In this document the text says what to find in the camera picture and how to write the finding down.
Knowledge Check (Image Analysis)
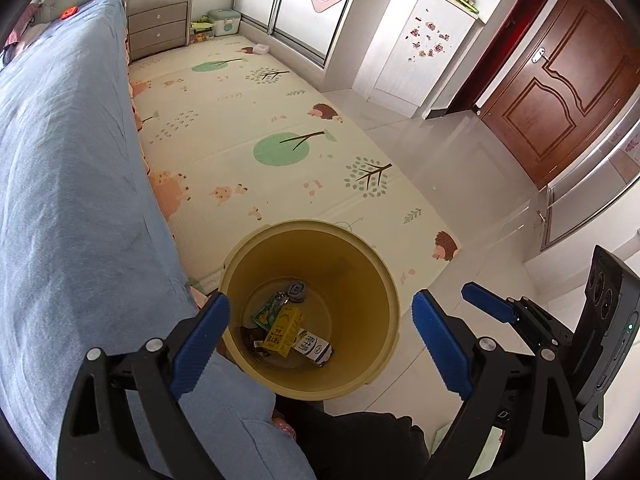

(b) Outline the black trouser leg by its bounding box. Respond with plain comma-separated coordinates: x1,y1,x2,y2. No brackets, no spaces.
276,396,430,479

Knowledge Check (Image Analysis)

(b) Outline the brown wooden door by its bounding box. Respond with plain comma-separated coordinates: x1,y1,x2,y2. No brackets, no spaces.
448,0,639,188

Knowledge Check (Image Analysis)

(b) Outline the green white storage box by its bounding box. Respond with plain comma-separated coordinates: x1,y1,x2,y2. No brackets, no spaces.
207,9,241,37

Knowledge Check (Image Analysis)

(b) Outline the white blue milk carton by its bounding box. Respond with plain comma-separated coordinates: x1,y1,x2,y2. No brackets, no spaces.
292,328,333,366

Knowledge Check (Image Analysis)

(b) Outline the green snack wrapper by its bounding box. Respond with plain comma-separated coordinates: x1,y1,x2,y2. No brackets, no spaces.
252,292,288,332

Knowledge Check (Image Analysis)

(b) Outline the yellow trash bin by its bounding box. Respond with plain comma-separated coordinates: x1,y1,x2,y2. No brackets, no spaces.
219,220,400,401

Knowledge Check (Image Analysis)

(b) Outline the small white floor box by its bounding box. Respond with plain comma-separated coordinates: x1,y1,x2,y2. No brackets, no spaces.
253,44,270,55

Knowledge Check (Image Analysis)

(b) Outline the white corner cabinet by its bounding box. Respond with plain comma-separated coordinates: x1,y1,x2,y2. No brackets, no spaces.
352,0,501,117

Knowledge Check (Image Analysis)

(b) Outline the grey bedside nightstand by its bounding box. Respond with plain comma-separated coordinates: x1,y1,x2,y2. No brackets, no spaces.
126,0,192,61

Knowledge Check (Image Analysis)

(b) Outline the brown snack wrapper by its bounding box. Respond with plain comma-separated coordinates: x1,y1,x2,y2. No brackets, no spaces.
240,326,271,358

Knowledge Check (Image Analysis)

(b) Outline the patterned floor play mat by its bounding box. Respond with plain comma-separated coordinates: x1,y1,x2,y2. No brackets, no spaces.
129,36,460,297

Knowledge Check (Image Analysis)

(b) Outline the blue bed sheet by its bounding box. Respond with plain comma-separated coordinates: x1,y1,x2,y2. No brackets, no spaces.
0,0,317,480

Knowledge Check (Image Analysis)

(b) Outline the small orange object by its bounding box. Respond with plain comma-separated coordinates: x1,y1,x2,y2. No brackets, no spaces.
60,6,78,20

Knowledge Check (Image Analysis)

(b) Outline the yellow banana milk box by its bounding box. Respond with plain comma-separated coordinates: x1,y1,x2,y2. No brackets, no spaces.
262,304,303,358

